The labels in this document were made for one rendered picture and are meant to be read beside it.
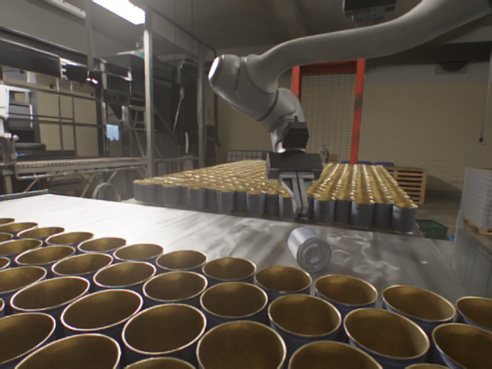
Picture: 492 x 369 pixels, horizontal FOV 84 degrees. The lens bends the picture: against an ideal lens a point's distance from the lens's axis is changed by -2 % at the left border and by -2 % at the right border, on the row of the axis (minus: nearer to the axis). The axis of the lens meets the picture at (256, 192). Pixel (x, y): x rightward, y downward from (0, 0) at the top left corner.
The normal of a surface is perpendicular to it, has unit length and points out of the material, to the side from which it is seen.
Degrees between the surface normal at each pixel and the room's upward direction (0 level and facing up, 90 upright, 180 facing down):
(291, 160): 45
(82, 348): 90
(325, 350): 90
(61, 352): 90
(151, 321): 90
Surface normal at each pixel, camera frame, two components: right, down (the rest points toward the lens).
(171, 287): 0.39, 0.16
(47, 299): 0.72, 0.13
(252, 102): 0.05, 0.85
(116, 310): 0.11, 0.17
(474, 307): -0.16, 0.16
